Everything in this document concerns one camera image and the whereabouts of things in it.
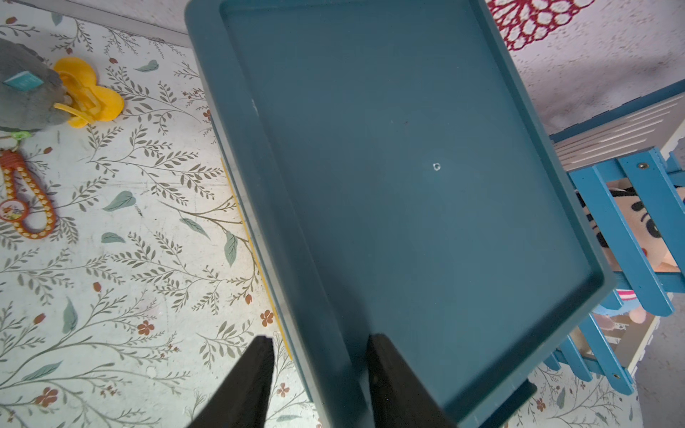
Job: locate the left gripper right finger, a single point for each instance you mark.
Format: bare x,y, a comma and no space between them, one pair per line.
398,397

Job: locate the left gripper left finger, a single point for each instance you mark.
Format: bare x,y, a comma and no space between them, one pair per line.
242,400

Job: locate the teal drawer cabinet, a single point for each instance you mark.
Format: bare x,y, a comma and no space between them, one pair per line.
397,180

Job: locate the pink plush doll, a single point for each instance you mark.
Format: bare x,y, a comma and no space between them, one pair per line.
631,308

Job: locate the boy plush doll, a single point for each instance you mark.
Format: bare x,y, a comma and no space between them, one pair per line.
643,227

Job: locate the blue white toy crib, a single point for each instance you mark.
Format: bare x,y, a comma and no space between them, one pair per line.
643,141

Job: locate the grey plush duck toy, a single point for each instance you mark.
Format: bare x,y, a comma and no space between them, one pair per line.
35,96

